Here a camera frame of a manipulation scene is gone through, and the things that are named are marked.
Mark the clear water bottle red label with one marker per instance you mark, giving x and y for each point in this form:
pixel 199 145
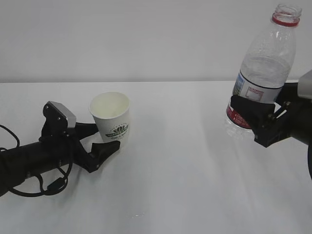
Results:
pixel 269 59

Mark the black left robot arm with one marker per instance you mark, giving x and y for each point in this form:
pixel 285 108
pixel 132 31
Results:
pixel 51 159

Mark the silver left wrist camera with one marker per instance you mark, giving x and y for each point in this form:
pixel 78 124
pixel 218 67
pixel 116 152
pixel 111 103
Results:
pixel 57 115

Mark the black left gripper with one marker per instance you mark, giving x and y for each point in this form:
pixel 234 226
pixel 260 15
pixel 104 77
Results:
pixel 66 145

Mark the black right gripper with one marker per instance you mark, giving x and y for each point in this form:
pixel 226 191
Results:
pixel 292 119

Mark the white paper cup green logo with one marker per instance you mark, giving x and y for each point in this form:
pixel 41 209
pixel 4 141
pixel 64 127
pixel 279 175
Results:
pixel 110 111

